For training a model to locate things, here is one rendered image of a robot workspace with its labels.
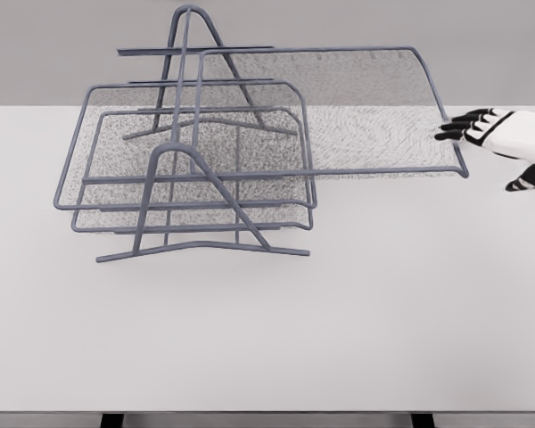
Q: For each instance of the large grey mesh folder tray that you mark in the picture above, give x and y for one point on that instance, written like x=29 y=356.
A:
x=361 y=116

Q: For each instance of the small grey mesh folder tray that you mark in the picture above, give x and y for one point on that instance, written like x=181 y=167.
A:
x=116 y=216

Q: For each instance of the medium grey mesh folder tray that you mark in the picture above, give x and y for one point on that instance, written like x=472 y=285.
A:
x=125 y=101

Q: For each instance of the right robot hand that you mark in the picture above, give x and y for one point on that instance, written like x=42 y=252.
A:
x=517 y=134

